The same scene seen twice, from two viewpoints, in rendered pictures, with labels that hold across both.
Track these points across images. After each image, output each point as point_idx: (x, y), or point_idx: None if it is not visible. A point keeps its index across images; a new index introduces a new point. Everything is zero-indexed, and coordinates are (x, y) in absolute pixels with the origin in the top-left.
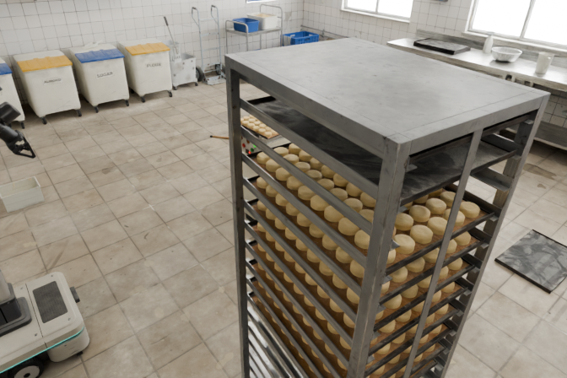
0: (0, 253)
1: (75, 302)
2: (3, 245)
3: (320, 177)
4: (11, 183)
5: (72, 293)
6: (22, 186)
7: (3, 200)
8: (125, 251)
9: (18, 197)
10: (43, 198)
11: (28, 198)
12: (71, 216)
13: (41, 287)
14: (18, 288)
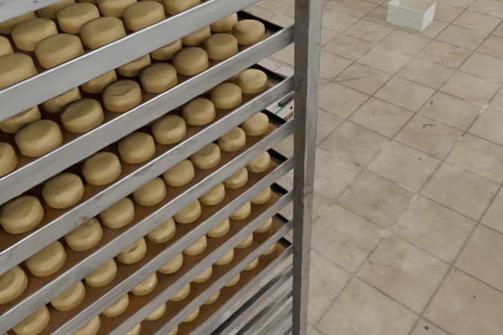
0: (334, 45)
1: (275, 104)
2: (344, 42)
3: None
4: None
5: (285, 97)
6: (421, 6)
7: (388, 7)
8: (390, 120)
9: (401, 11)
10: (421, 28)
11: (408, 19)
12: (413, 58)
13: (281, 75)
14: (275, 64)
